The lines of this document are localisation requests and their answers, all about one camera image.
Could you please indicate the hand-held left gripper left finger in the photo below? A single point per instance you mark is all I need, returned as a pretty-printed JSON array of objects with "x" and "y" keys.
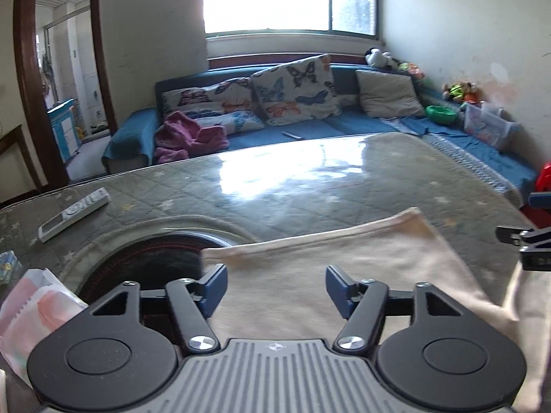
[{"x": 215, "y": 288}]

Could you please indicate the small grey remote control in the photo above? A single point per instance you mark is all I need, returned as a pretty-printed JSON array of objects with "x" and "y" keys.
[{"x": 292, "y": 135}]

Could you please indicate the clear plastic storage box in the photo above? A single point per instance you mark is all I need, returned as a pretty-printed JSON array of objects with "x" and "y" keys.
[{"x": 488, "y": 127}]

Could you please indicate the red stool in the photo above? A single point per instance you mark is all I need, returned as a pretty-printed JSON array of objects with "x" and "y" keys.
[{"x": 543, "y": 178}]

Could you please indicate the magenta cloth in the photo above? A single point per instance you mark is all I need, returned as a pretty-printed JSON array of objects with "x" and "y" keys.
[{"x": 181, "y": 135}]

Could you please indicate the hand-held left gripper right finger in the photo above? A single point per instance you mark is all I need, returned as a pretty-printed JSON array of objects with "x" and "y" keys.
[{"x": 338, "y": 290}]

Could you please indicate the green bowl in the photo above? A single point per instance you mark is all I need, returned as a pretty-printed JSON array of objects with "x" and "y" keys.
[{"x": 441, "y": 114}]

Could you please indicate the long butterfly print pillow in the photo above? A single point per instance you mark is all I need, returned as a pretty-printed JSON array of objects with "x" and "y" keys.
[
  {"x": 241, "y": 121},
  {"x": 206, "y": 94}
]

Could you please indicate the grey pillow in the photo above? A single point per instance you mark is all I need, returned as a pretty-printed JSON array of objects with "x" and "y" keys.
[{"x": 387, "y": 92}]

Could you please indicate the round black cooktop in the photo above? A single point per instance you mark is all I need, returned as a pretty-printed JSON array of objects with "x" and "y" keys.
[{"x": 150, "y": 258}]

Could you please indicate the blue sofa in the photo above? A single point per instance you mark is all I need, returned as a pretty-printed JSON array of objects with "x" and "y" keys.
[{"x": 129, "y": 133}]

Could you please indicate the dark wooden door frame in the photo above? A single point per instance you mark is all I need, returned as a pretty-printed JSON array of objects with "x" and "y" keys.
[{"x": 26, "y": 94}]

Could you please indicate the large butterfly print pillow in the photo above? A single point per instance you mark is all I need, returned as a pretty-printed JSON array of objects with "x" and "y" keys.
[{"x": 292, "y": 90}]

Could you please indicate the orange bear plush toy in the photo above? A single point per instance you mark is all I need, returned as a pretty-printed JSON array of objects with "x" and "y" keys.
[{"x": 468, "y": 91}]

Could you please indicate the cream fleece garment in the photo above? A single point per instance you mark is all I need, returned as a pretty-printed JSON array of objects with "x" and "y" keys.
[{"x": 301, "y": 249}]

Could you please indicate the panda plush toy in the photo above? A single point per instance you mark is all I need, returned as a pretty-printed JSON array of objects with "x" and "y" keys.
[{"x": 376, "y": 57}]

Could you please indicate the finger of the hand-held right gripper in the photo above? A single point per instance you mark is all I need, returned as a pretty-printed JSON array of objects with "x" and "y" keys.
[
  {"x": 540, "y": 201},
  {"x": 533, "y": 245}
]

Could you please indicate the blue patterned sofa cover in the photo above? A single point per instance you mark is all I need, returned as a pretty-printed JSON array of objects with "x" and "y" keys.
[{"x": 473, "y": 150}]

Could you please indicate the white remote control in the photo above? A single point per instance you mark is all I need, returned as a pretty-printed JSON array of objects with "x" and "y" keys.
[{"x": 73, "y": 215}]

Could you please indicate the colourful packet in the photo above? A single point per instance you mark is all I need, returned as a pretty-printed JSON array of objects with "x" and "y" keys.
[{"x": 7, "y": 266}]

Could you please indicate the hanging clothes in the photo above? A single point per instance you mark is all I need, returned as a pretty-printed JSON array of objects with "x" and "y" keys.
[{"x": 46, "y": 73}]

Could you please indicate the colourful plush toy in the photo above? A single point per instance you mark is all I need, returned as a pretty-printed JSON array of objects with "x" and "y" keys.
[{"x": 411, "y": 70}]

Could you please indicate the blue cabinet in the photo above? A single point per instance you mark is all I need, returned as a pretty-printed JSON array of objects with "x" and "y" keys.
[{"x": 62, "y": 131}]

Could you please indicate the wooden chair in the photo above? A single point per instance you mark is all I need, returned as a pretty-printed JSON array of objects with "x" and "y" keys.
[{"x": 32, "y": 159}]

